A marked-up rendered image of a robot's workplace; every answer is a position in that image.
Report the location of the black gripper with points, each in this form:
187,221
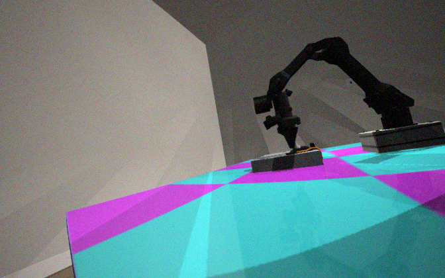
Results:
286,126

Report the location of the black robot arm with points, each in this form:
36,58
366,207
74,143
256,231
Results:
382,97

